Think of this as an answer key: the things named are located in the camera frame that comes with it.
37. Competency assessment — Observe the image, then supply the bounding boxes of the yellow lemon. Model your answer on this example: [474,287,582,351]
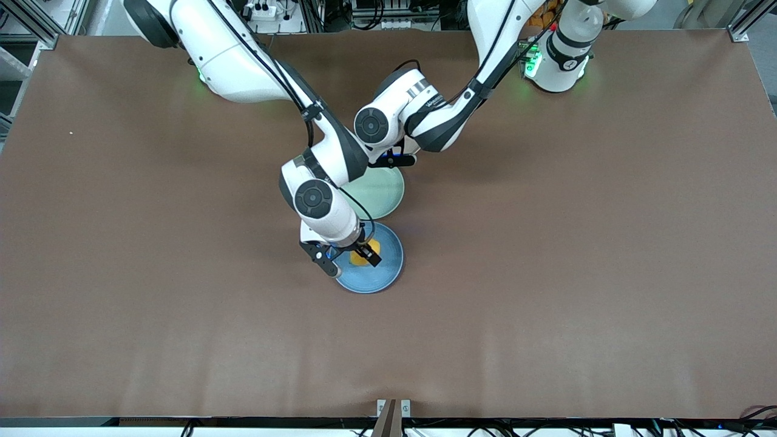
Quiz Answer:
[350,240,382,266]

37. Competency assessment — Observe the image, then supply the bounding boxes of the grey arm base connector box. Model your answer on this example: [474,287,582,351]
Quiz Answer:
[518,41,543,77]

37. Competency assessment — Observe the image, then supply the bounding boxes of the blue round plate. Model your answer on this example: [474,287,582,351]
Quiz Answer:
[334,222,404,294]

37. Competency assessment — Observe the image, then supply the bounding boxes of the light green round plate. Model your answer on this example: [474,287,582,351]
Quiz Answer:
[340,167,405,220]

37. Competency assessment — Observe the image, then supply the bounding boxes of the grey equipment rack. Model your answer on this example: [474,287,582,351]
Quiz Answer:
[351,0,441,31]

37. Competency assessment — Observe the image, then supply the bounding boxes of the white power strip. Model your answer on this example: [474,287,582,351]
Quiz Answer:
[240,2,280,22]

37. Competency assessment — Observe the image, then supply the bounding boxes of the black table edge strip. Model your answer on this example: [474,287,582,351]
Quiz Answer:
[0,416,777,429]

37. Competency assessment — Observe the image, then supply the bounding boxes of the orange snack bags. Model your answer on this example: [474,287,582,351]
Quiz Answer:
[533,0,560,29]

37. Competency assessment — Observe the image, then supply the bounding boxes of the metal table edge bracket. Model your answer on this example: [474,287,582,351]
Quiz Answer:
[376,399,412,437]

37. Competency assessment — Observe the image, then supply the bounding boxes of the aluminium frame post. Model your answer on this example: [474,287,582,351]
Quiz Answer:
[300,0,326,34]

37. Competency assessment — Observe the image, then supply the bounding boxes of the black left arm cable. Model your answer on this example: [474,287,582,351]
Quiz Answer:
[392,0,517,113]

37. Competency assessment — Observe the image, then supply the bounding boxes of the aluminium frame bars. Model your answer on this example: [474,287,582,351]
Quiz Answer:
[0,0,90,50]

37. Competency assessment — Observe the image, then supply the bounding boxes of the aluminium corner frame bar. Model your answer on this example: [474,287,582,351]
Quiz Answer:
[725,0,777,43]

